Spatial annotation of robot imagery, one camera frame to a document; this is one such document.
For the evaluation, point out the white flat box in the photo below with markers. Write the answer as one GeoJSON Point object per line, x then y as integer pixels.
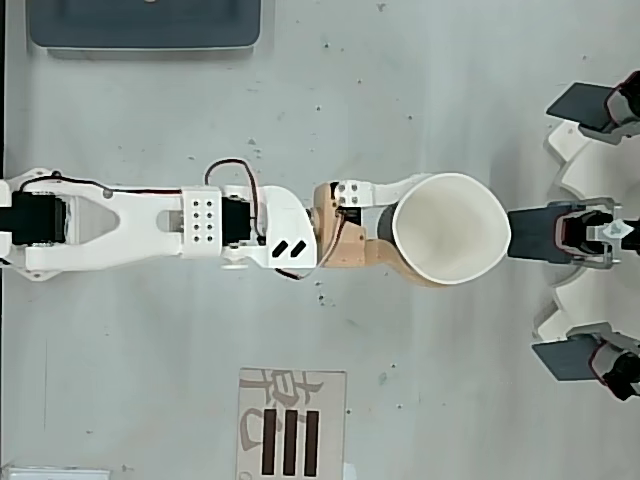
{"type": "Point", "coordinates": [55, 474]}

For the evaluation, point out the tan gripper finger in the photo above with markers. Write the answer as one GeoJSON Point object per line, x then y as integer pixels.
{"type": "Point", "coordinates": [382, 252]}

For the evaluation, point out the white gear valve wheel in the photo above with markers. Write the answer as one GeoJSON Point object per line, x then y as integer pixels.
{"type": "Point", "coordinates": [580, 165]}

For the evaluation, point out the printed card with black bars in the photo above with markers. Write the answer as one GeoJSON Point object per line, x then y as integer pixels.
{"type": "Point", "coordinates": [292, 425]}

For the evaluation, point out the red black blade clamp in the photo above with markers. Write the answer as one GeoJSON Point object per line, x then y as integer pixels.
{"type": "Point", "coordinates": [622, 112]}
{"type": "Point", "coordinates": [617, 367]}
{"type": "Point", "coordinates": [580, 230]}

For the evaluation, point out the dark valve blade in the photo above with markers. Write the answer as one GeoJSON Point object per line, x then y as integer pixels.
{"type": "Point", "coordinates": [577, 105]}
{"type": "Point", "coordinates": [565, 357]}
{"type": "Point", "coordinates": [532, 235]}

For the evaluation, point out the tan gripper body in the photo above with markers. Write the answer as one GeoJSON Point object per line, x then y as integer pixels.
{"type": "Point", "coordinates": [356, 243]}

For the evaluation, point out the dark grey tray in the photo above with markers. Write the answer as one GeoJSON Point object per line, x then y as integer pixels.
{"type": "Point", "coordinates": [145, 22]}

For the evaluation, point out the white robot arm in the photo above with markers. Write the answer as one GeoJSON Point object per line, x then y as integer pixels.
{"type": "Point", "coordinates": [140, 220]}

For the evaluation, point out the white paper cup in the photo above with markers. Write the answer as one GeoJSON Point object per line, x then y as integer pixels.
{"type": "Point", "coordinates": [450, 230]}

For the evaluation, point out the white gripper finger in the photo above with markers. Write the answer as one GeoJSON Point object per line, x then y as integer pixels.
{"type": "Point", "coordinates": [356, 192]}

